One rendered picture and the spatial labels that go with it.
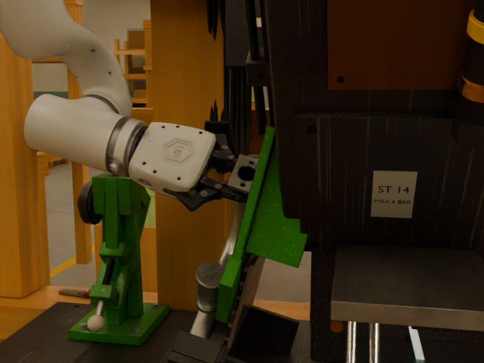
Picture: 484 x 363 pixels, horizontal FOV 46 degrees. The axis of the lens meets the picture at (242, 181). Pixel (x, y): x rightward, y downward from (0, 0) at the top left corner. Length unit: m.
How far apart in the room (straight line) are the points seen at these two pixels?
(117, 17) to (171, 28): 10.72
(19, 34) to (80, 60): 0.12
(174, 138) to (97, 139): 0.10
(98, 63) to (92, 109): 0.07
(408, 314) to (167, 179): 0.38
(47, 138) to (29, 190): 0.46
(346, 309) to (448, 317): 0.09
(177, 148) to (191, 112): 0.29
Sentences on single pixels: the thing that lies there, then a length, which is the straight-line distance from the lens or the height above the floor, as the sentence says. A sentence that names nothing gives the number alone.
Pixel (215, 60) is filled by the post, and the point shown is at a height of 1.37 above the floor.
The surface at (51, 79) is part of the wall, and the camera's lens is 12.43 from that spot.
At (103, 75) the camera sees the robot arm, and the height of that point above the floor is 1.34.
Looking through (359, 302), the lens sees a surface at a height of 1.13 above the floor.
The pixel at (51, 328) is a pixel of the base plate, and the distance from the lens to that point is 1.09.
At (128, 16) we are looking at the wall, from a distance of 11.73.
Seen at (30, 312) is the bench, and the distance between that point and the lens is 1.24.
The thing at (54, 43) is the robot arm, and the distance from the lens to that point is 0.79.
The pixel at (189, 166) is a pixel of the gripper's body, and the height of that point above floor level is 1.21.
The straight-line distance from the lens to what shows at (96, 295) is 0.98.
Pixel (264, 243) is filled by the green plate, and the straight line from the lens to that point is 0.71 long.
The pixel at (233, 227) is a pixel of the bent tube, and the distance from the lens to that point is 0.86.
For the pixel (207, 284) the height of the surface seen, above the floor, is 1.08.
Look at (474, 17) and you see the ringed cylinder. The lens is 0.51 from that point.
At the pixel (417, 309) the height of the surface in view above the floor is 1.13.
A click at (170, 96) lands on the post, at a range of 1.10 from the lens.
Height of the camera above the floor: 1.32
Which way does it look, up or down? 9 degrees down
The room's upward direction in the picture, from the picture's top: straight up
